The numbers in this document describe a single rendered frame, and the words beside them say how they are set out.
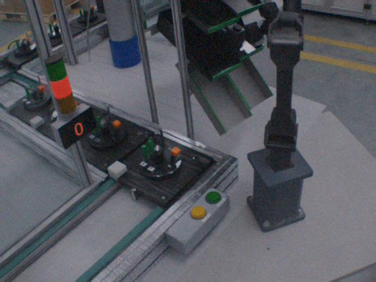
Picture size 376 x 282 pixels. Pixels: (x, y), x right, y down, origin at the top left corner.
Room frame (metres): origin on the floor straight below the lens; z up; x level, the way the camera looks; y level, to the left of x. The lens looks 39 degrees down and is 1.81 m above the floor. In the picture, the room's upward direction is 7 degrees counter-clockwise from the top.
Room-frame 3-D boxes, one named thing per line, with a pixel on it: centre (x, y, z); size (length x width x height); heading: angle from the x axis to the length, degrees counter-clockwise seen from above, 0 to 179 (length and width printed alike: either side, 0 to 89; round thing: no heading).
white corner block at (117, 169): (0.94, 0.23, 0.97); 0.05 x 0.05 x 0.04; 47
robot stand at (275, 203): (0.79, -0.25, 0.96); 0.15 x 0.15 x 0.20; 11
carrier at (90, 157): (1.12, 0.28, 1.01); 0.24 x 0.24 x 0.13; 47
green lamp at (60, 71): (0.89, 0.31, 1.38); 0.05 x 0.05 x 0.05
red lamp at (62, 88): (0.89, 0.31, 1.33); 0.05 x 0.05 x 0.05
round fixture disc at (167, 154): (0.94, 0.09, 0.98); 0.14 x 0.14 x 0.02
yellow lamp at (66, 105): (0.89, 0.31, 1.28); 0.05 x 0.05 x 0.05
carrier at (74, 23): (2.42, 0.53, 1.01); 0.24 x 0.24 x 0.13; 47
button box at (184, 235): (0.73, -0.01, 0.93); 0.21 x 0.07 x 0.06; 137
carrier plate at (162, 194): (0.94, 0.09, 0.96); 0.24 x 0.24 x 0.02; 47
